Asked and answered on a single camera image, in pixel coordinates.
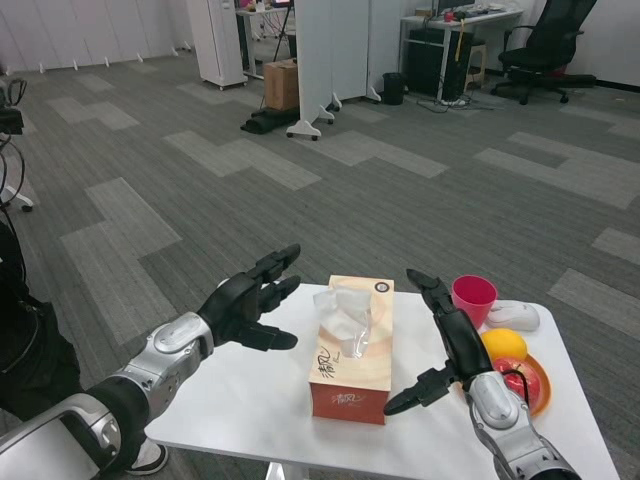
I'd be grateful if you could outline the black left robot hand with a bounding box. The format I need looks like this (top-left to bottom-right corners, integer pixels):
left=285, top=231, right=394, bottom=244
left=196, top=243, right=303, bottom=353

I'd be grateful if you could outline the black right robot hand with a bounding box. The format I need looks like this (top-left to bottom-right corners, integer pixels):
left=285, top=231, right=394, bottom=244
left=383, top=268, right=495, bottom=416

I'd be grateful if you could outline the orange tissue box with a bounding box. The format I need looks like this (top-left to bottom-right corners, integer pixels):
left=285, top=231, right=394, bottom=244
left=307, top=273, right=396, bottom=426

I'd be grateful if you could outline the brown cardboard box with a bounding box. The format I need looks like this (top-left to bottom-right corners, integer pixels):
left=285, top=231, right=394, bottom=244
left=262, top=57, right=300, bottom=110

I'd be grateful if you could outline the yellow lemon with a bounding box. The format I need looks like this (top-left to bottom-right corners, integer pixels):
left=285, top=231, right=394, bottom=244
left=478, top=327, right=529, bottom=362

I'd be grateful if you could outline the pink plastic cup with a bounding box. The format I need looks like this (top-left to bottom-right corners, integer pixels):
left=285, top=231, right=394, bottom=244
left=451, top=274, right=499, bottom=332

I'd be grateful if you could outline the white computer mouse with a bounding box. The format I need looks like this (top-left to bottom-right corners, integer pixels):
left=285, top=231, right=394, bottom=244
left=485, top=302, right=541, bottom=332

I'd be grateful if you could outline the red apple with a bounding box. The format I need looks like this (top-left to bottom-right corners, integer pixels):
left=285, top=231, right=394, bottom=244
left=492, top=356, right=541, bottom=409

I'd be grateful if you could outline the orange plate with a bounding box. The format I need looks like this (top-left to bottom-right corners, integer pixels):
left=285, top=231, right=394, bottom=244
left=479, top=344, right=551, bottom=419

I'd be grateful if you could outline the white and black sneaker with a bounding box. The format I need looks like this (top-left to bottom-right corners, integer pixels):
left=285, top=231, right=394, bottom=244
left=124, top=442, right=169, bottom=476

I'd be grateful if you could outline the black bag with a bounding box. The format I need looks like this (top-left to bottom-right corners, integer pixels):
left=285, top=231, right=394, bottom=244
left=239, top=105, right=301, bottom=135

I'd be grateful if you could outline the person in black clothes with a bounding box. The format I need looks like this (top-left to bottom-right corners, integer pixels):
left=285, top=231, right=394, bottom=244
left=0, top=219, right=84, bottom=422

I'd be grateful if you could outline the white caster foot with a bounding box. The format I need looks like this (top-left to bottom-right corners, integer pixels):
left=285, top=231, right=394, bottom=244
left=3, top=187, right=34, bottom=212

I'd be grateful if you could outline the wide white partition screen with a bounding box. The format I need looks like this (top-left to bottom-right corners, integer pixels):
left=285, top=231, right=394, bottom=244
left=285, top=0, right=374, bottom=142

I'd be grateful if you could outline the black trash bin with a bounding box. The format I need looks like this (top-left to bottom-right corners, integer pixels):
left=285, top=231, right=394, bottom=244
left=382, top=72, right=405, bottom=106

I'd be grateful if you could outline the white rolling cabinet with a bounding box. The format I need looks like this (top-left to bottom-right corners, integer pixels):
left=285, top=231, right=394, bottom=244
left=187, top=0, right=249, bottom=91

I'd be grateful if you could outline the black tripod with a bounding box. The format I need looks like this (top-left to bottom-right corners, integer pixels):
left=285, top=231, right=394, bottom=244
left=272, top=0, right=298, bottom=61

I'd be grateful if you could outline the white background desk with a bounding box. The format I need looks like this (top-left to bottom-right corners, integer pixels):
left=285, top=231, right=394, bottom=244
left=234, top=4, right=298, bottom=80

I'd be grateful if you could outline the beige stool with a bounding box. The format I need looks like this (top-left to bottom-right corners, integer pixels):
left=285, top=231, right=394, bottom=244
left=464, top=42, right=489, bottom=91

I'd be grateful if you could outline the black computer tower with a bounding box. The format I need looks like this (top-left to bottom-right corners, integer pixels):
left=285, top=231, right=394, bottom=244
left=404, top=27, right=474, bottom=99

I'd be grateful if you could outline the black office chair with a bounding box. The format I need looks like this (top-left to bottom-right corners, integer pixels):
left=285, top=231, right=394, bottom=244
left=489, top=0, right=599, bottom=106

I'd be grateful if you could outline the narrow white partition screen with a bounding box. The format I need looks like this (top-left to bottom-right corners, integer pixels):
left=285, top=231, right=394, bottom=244
left=367, top=0, right=404, bottom=104

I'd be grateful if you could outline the white office desk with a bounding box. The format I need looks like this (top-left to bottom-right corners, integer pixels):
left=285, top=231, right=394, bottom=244
left=398, top=7, right=525, bottom=101

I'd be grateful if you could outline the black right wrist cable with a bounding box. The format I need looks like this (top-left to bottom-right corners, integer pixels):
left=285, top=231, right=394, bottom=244
left=502, top=369, right=534, bottom=404

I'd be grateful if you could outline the black device with cables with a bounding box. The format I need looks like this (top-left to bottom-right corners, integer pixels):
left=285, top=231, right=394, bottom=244
left=0, top=77, right=29, bottom=211

